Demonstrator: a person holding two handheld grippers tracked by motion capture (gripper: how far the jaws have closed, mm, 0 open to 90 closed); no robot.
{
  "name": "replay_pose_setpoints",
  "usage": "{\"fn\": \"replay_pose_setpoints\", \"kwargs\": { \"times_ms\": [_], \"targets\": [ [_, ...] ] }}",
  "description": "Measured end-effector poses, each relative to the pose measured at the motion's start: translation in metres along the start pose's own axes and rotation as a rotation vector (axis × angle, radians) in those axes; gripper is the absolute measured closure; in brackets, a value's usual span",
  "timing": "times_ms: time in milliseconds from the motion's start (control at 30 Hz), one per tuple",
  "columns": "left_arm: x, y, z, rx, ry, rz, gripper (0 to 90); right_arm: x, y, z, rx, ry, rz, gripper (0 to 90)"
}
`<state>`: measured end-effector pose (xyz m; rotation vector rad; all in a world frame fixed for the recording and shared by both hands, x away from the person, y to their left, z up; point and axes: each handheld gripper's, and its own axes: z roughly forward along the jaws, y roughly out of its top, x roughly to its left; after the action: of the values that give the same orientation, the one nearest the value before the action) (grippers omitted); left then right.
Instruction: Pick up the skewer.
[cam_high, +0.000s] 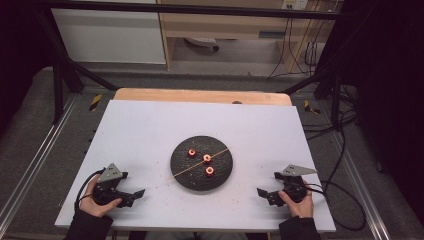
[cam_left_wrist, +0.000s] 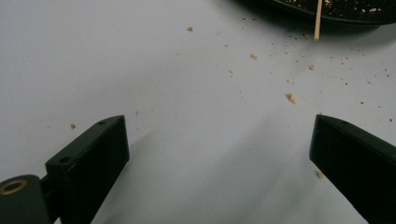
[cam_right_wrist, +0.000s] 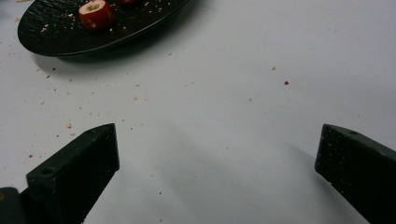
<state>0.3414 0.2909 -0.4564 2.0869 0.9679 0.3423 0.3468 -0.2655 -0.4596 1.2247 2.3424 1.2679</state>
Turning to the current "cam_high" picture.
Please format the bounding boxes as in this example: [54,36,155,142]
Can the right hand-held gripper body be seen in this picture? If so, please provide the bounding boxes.
[281,163,318,204]

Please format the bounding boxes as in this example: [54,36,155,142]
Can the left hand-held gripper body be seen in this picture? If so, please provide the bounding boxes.
[91,162,126,206]

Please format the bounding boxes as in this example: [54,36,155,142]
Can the black round plate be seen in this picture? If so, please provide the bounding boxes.
[170,135,234,192]

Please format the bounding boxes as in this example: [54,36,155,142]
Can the thin bamboo skewer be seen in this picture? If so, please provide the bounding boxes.
[165,148,231,183]

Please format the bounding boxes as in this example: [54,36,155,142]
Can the person's right hand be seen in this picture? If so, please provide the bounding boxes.
[278,180,315,220]

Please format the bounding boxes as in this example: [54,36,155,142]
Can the person's left hand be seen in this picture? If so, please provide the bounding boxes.
[78,183,123,218]

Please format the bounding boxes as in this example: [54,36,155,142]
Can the white board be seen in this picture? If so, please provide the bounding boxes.
[54,99,337,233]

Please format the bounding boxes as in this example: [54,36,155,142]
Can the yellow black striped tape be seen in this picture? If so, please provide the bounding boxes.
[88,93,103,112]
[303,99,321,115]

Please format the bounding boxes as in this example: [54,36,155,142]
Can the wooden table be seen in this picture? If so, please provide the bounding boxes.
[113,87,293,107]

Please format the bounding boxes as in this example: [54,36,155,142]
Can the white cabinet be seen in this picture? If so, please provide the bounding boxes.
[51,0,167,65]

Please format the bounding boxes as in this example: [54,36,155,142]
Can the white chair base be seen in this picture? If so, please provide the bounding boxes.
[183,36,221,53]

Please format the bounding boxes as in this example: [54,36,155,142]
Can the light wooden desk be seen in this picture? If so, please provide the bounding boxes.
[156,0,344,73]

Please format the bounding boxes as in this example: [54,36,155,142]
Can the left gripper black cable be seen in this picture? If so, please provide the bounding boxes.
[73,168,106,212]

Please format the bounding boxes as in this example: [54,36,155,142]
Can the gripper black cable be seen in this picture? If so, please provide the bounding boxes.
[73,168,106,212]
[299,181,367,232]

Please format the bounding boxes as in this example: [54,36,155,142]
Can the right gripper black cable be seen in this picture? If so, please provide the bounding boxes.
[299,181,367,232]

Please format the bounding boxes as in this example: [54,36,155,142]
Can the aluminium rail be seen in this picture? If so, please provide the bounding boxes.
[332,132,392,240]
[0,94,80,222]

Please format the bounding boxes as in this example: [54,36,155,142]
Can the black floor cables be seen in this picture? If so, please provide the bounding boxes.
[301,84,358,142]

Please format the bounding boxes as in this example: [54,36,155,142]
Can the hanging black cables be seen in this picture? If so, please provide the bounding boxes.
[267,16,335,80]

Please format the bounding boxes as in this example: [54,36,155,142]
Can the white wall socket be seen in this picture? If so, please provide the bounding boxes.
[281,0,310,11]

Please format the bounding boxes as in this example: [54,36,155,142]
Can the black metal frame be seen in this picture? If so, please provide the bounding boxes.
[33,0,355,132]

